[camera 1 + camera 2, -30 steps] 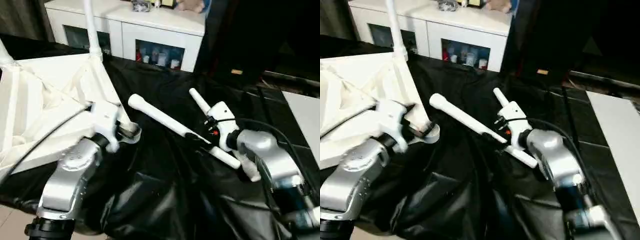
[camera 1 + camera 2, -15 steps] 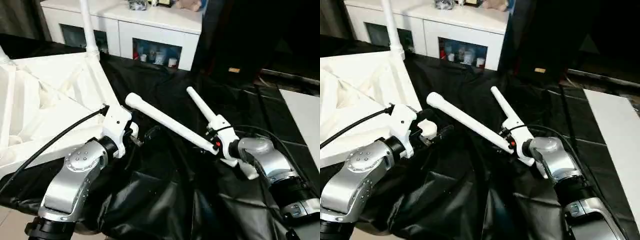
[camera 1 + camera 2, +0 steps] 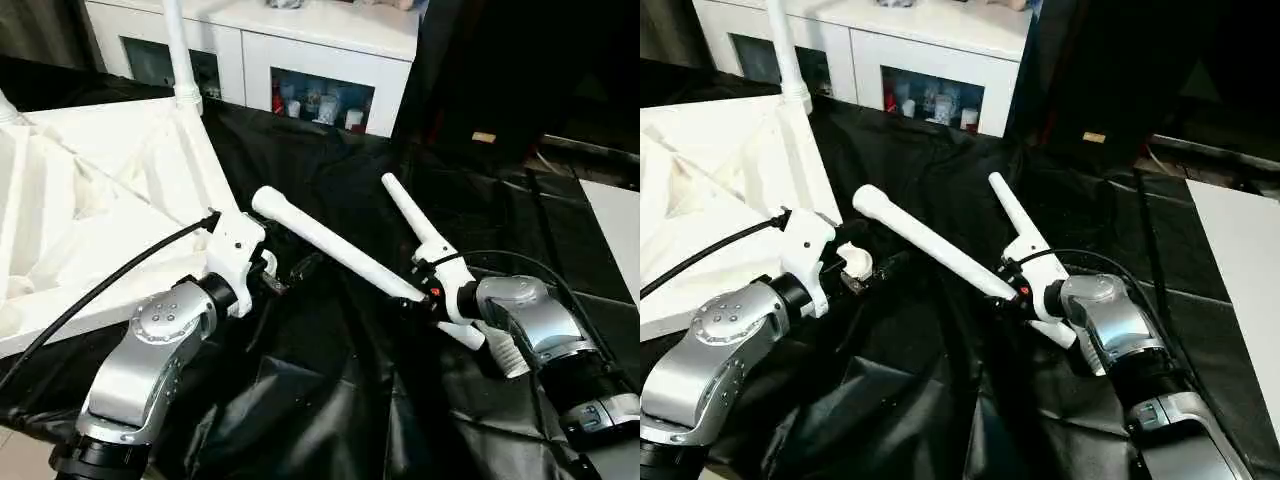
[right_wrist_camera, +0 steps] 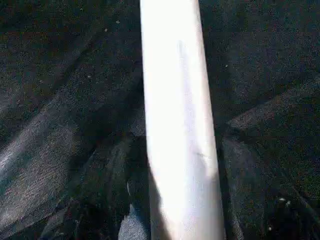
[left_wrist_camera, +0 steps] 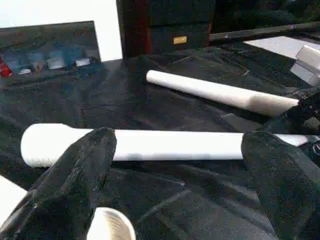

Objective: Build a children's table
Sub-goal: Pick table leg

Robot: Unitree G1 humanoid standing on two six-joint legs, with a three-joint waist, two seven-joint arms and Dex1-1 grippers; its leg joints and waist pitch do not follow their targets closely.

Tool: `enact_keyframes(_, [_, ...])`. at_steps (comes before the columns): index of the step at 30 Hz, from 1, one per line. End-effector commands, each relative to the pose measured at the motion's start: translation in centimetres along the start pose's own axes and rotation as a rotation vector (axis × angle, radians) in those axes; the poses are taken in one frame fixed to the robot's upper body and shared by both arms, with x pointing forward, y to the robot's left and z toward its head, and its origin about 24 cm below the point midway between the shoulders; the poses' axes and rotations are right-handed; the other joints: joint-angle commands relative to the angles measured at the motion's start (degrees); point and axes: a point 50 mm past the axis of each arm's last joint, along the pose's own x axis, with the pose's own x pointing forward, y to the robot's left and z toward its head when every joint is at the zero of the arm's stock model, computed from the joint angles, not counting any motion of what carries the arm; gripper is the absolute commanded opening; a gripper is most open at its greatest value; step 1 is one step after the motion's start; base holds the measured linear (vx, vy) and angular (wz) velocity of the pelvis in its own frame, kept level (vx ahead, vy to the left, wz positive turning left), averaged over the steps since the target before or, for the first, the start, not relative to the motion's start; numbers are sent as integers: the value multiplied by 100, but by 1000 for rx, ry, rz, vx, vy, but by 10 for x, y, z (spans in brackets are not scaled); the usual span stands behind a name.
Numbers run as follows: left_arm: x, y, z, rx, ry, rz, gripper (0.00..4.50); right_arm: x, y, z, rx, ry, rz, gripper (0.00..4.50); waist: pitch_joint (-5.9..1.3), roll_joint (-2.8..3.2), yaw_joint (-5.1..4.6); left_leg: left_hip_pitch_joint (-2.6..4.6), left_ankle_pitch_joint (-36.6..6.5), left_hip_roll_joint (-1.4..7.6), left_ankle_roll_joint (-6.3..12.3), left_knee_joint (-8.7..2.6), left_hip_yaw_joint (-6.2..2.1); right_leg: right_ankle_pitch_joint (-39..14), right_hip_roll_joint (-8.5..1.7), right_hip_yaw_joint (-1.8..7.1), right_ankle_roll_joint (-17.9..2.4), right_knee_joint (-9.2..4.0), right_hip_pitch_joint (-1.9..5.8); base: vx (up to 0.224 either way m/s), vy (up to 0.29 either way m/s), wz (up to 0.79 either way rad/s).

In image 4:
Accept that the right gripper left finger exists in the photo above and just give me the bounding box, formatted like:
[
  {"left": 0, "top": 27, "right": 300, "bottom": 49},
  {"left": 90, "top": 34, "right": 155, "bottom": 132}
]
[{"left": 47, "top": 131, "right": 151, "bottom": 240}]

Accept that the black mat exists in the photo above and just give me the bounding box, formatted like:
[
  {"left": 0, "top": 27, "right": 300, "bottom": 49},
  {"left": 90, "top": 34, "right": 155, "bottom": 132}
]
[{"left": 0, "top": 0, "right": 320, "bottom": 240}]

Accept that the white plastic table leg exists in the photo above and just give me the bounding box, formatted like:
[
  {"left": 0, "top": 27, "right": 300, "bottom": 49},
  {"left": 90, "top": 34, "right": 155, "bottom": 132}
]
[{"left": 139, "top": 0, "right": 227, "bottom": 240}]

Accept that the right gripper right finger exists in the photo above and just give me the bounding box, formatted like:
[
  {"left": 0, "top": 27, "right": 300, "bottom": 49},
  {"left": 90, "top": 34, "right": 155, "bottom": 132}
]
[{"left": 216, "top": 134, "right": 320, "bottom": 240}]

